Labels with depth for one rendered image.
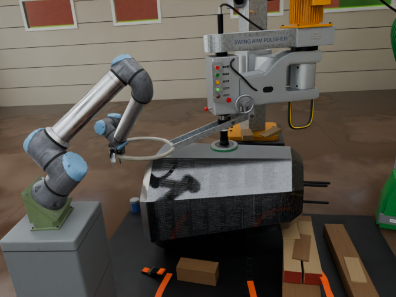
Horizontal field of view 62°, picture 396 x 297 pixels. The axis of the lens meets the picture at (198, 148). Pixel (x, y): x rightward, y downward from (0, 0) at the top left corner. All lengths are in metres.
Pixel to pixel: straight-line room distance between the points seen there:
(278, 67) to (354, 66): 6.71
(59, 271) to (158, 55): 7.25
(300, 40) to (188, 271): 1.87
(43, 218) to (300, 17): 2.13
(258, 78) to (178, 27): 6.18
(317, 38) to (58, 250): 2.18
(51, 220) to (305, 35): 2.05
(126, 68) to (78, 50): 7.50
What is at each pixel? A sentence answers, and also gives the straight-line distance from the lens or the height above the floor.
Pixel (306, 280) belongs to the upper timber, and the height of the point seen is 0.17.
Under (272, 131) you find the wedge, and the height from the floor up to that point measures 0.81.
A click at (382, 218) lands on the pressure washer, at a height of 0.12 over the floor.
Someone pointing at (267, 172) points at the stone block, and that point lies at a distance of 2.42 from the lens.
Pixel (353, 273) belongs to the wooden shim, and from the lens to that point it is 2.67.
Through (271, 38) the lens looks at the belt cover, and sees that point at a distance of 2.52.
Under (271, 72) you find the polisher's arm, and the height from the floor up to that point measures 1.44.
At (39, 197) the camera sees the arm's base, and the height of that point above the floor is 1.04.
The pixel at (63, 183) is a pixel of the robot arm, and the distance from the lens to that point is 1.81.
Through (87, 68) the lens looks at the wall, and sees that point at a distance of 9.22.
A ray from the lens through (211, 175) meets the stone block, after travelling 2.43.
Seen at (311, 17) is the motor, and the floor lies 1.81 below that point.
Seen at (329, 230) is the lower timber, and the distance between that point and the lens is 3.07.
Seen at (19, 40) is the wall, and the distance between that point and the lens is 9.91.
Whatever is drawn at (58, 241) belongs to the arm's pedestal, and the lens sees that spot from 1.84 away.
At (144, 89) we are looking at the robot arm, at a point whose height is 1.51.
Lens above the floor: 1.81
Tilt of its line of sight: 21 degrees down
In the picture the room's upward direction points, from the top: 4 degrees counter-clockwise
